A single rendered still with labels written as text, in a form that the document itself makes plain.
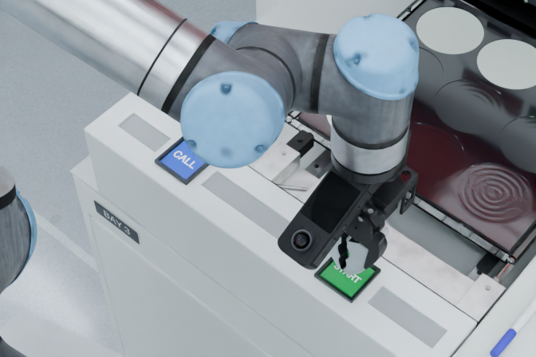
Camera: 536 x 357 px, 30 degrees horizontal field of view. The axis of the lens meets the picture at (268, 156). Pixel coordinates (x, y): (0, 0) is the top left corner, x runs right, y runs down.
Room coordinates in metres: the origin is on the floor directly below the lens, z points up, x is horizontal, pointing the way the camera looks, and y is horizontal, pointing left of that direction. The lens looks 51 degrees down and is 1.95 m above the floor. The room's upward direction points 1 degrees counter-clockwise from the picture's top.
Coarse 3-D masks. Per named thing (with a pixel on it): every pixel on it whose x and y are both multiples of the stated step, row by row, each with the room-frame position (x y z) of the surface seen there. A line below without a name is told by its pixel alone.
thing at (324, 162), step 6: (318, 156) 0.88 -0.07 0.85; (324, 156) 0.88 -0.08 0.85; (330, 156) 0.88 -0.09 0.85; (312, 162) 0.87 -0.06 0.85; (318, 162) 0.87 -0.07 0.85; (324, 162) 0.87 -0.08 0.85; (330, 162) 0.87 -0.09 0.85; (306, 168) 0.86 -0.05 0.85; (312, 168) 0.86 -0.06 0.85; (318, 168) 0.86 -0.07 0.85; (324, 168) 0.86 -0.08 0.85; (312, 174) 0.85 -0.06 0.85; (318, 174) 0.85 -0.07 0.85; (324, 174) 0.86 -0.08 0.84
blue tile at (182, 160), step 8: (184, 144) 0.81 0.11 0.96; (176, 152) 0.80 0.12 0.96; (184, 152) 0.80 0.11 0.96; (192, 152) 0.80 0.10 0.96; (160, 160) 0.79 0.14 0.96; (168, 160) 0.79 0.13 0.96; (176, 160) 0.79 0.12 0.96; (184, 160) 0.79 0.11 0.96; (192, 160) 0.79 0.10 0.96; (200, 160) 0.79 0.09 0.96; (176, 168) 0.78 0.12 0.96; (184, 168) 0.78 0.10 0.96; (192, 168) 0.77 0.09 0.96; (184, 176) 0.76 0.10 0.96
